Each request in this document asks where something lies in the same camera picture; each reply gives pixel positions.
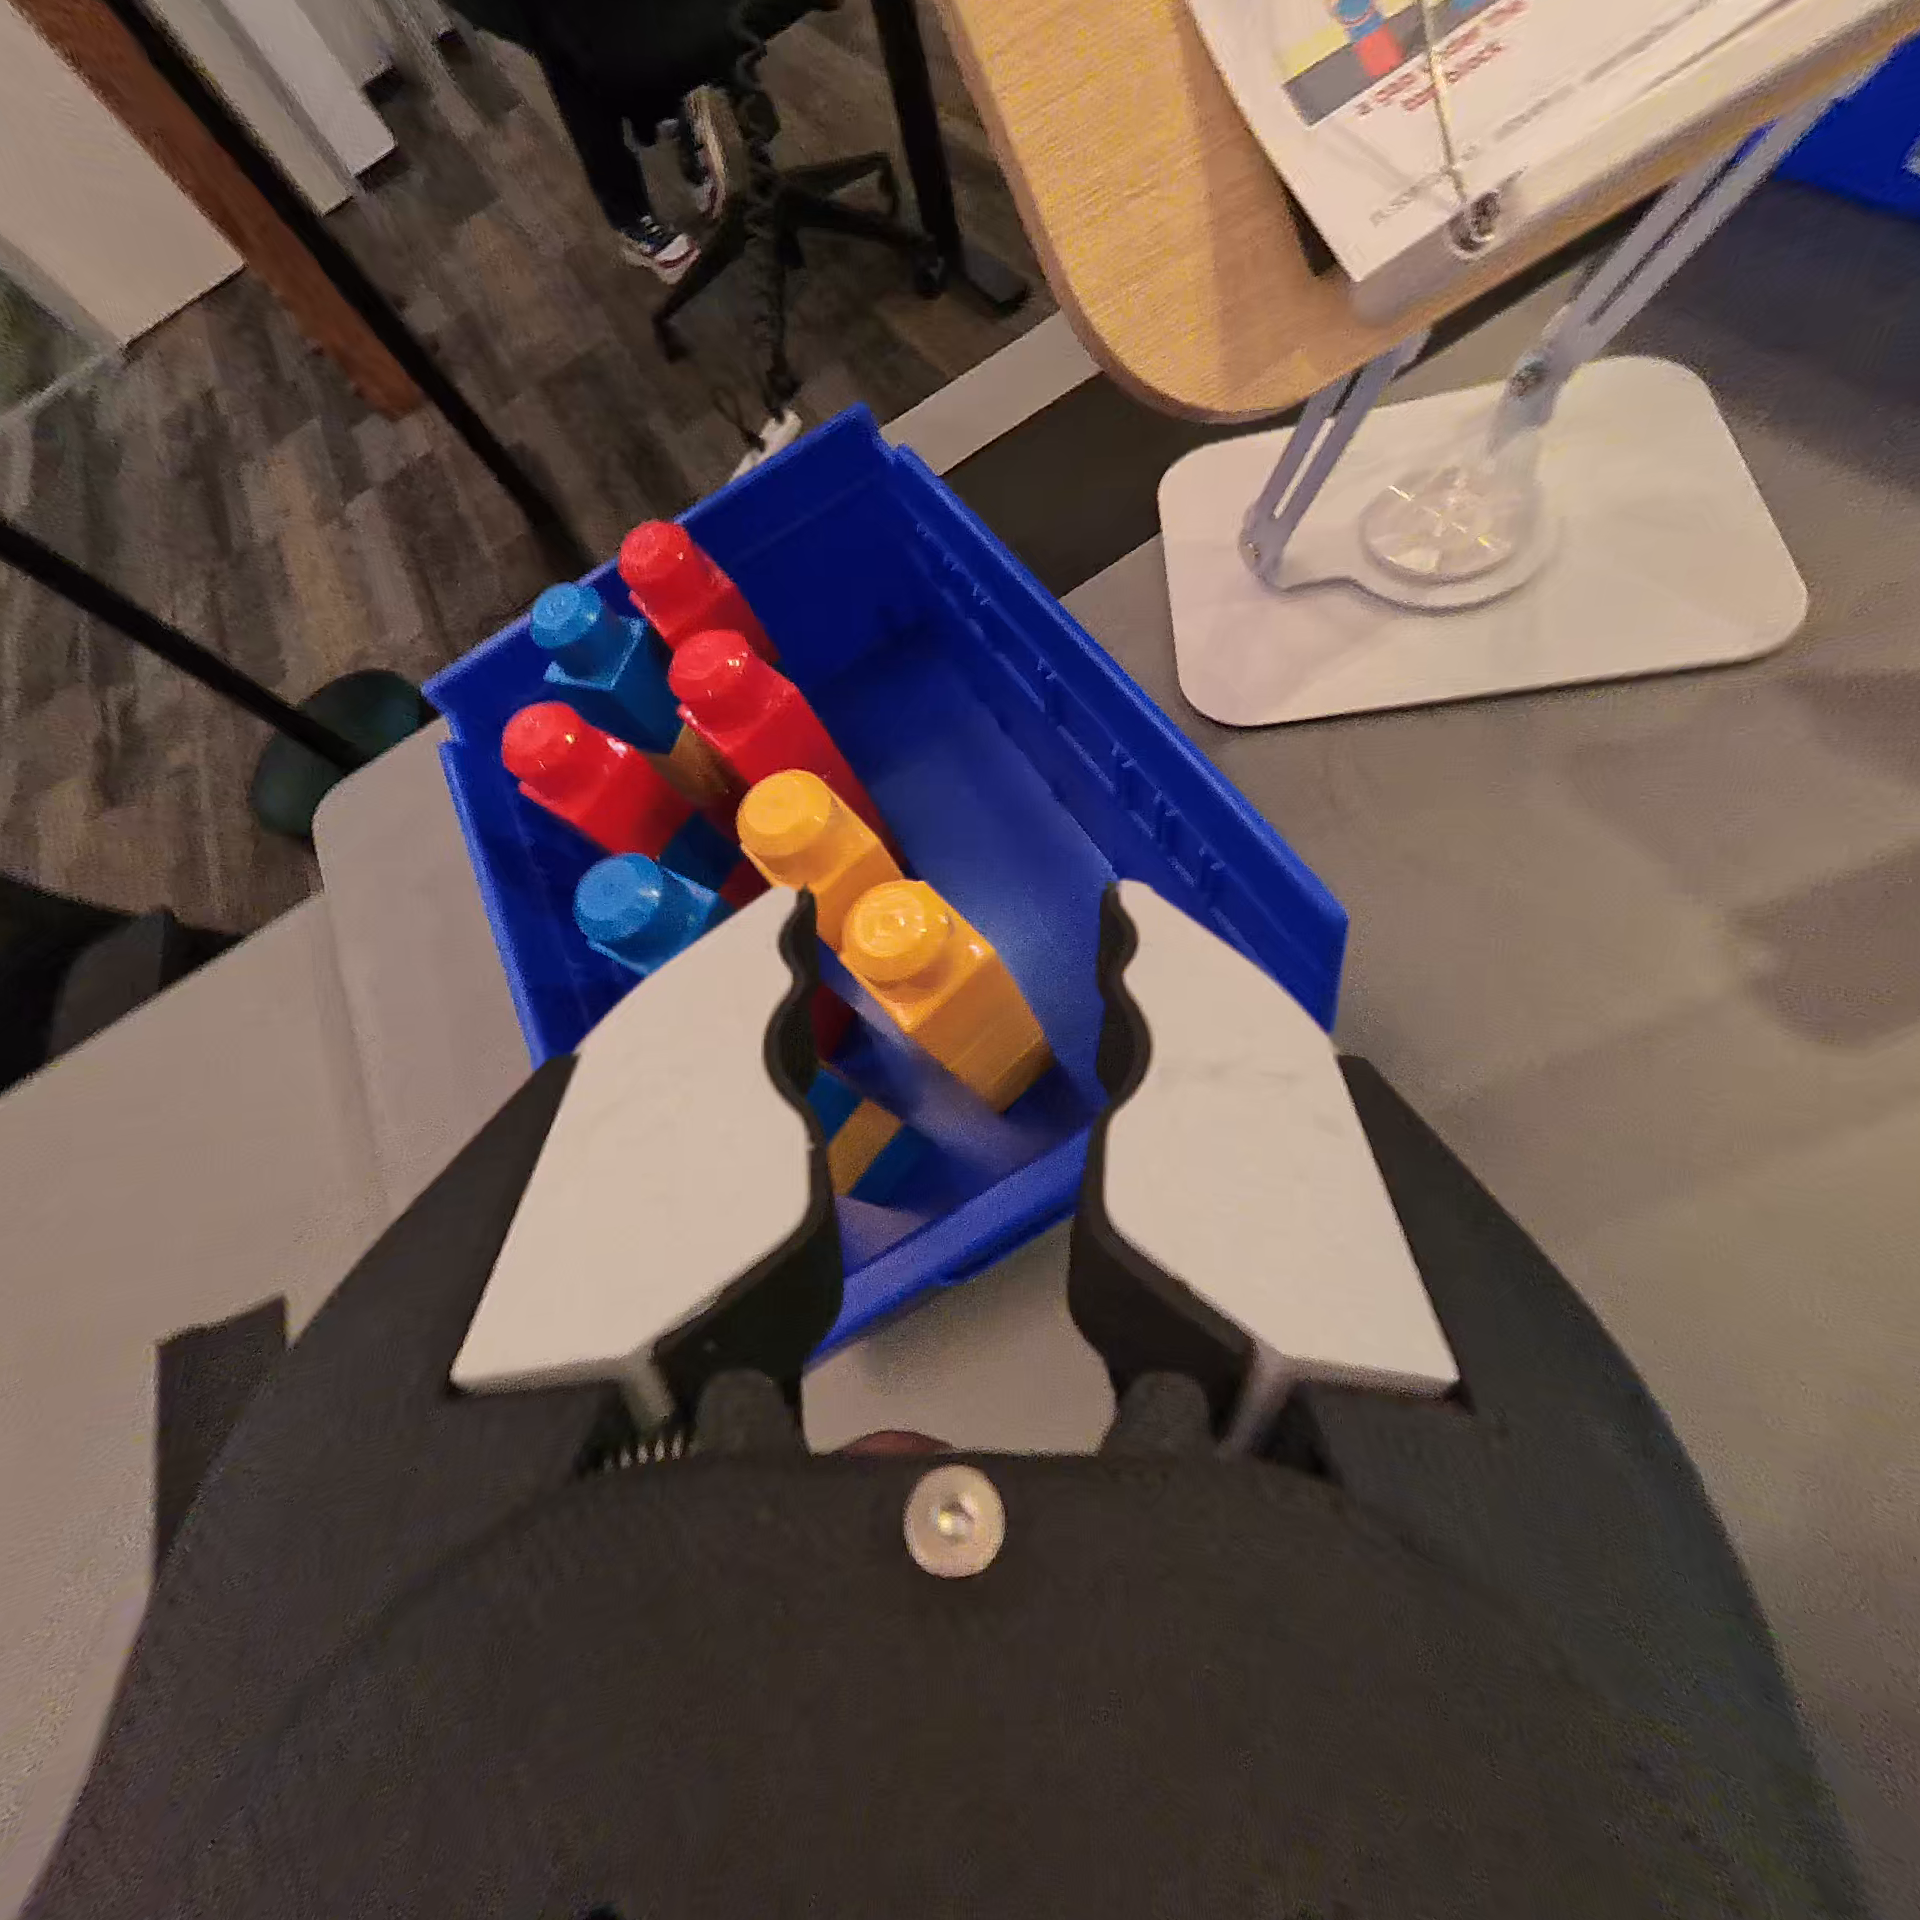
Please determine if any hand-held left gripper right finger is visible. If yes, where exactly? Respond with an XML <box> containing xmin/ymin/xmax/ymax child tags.
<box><xmin>1066</xmin><ymin>880</ymin><xmax>1464</xmax><ymax>1453</ymax></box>

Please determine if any wire page holder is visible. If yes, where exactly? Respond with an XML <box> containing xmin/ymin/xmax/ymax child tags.
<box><xmin>1410</xmin><ymin>0</ymin><xmax>1507</xmax><ymax>253</ymax></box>

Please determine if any blue plastic bin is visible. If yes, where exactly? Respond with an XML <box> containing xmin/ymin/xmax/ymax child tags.
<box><xmin>424</xmin><ymin>403</ymin><xmax>1349</xmax><ymax>1361</ymax></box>

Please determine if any red-topped block tower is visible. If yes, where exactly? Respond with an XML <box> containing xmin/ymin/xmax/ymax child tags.
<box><xmin>617</xmin><ymin>519</ymin><xmax>780</xmax><ymax>669</ymax></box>
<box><xmin>500</xmin><ymin>701</ymin><xmax>699</xmax><ymax>864</ymax></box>

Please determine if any wooden post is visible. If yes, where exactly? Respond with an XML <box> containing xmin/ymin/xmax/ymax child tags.
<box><xmin>8</xmin><ymin>0</ymin><xmax>436</xmax><ymax>423</ymax></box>

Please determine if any black desk leg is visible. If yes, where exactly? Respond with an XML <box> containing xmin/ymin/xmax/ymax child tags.
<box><xmin>870</xmin><ymin>0</ymin><xmax>1074</xmax><ymax>321</ymax></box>

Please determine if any instruction sheet on stand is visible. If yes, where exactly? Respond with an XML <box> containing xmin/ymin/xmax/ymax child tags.
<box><xmin>933</xmin><ymin>0</ymin><xmax>1920</xmax><ymax>731</ymax></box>

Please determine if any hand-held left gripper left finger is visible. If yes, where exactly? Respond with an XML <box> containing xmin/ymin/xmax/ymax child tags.
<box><xmin>449</xmin><ymin>885</ymin><xmax>845</xmax><ymax>1432</ymax></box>

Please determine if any black office chair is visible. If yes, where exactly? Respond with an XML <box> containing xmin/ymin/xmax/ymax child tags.
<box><xmin>657</xmin><ymin>0</ymin><xmax>1038</xmax><ymax>361</ymax></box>

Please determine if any black coiled cable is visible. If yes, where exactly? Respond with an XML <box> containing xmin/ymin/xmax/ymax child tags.
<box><xmin>744</xmin><ymin>45</ymin><xmax>805</xmax><ymax>431</ymax></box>

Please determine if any red block tower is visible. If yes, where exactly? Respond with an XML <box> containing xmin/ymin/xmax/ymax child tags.
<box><xmin>668</xmin><ymin>631</ymin><xmax>902</xmax><ymax>888</ymax></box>

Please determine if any black stanchion round base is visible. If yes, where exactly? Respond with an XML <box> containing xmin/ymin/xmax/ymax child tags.
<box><xmin>0</xmin><ymin>516</ymin><xmax>436</xmax><ymax>842</ymax></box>

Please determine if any blue-topped block tower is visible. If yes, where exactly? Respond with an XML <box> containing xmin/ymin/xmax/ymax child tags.
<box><xmin>529</xmin><ymin>584</ymin><xmax>740</xmax><ymax>804</ymax></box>
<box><xmin>574</xmin><ymin>856</ymin><xmax>737</xmax><ymax>980</ymax></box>

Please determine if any grey desk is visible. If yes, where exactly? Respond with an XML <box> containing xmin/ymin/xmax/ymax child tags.
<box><xmin>0</xmin><ymin>306</ymin><xmax>1920</xmax><ymax>1920</ymax></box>

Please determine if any printed instruction sheet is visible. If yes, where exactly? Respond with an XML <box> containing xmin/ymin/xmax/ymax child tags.
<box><xmin>1177</xmin><ymin>0</ymin><xmax>1920</xmax><ymax>288</ymax></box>

